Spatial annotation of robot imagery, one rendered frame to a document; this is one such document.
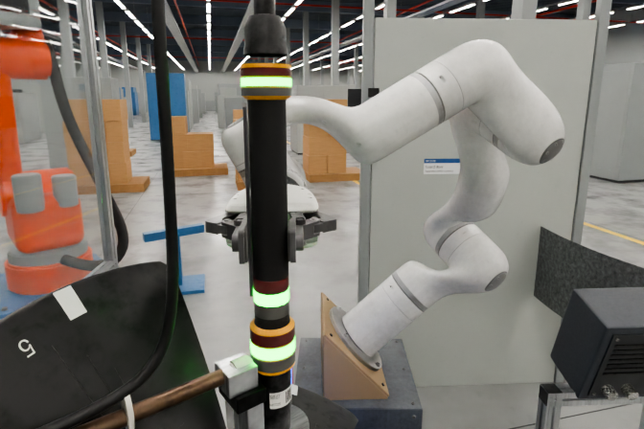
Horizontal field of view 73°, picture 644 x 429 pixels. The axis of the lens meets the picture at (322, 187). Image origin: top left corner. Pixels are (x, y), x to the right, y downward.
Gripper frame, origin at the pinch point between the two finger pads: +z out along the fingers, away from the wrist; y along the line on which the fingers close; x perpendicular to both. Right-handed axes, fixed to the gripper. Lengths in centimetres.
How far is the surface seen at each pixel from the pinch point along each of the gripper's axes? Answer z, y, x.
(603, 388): -32, -61, -41
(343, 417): -20.2, -9.5, -35.7
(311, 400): -22.2, -4.7, -34.1
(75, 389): 3.6, 17.1, -12.2
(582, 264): -146, -135, -63
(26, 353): 3.4, 20.9, -8.7
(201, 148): -894, 197, -90
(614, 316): -31, -61, -26
